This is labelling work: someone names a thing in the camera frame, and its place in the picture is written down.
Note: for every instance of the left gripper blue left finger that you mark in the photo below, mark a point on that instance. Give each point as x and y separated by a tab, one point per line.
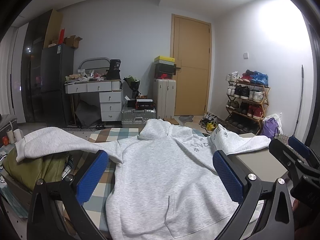
45	220

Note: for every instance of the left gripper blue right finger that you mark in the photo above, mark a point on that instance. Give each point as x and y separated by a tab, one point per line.
264	210

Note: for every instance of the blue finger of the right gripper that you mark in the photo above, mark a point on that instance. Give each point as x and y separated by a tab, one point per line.
299	147

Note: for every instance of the light grey hoodie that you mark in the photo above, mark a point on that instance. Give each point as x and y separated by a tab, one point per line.
166	186

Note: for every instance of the plaid bed sheet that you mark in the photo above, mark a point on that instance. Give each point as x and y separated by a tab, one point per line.
99	159

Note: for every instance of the purple bag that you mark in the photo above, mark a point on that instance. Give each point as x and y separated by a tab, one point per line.
270	128

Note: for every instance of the olive green jacket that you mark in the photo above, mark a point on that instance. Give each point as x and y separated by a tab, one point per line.
28	171

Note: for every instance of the wooden shoe rack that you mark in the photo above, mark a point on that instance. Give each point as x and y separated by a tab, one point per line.
246	106

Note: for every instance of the silver suitcase lying flat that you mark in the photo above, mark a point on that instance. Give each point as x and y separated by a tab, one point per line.
132	118

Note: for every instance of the white drawer desk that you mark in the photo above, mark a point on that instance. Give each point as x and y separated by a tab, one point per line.
110	96

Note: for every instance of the black red box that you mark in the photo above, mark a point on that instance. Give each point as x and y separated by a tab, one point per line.
143	104

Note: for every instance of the black flower bouquet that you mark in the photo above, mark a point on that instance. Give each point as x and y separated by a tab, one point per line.
133	84

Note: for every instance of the black bag on desk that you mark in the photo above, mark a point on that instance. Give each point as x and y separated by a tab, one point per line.
114	70

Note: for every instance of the beige upright suitcase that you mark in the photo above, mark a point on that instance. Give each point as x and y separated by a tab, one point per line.
164	96

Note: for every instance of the black refrigerator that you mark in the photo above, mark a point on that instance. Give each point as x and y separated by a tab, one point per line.
56	64

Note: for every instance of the wooden door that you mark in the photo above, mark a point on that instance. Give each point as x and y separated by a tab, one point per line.
191	47

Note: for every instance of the stacked shoe boxes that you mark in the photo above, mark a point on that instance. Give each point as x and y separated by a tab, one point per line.
165	67

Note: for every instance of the cardboard boxes on fridge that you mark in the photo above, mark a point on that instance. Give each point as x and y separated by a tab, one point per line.
56	35

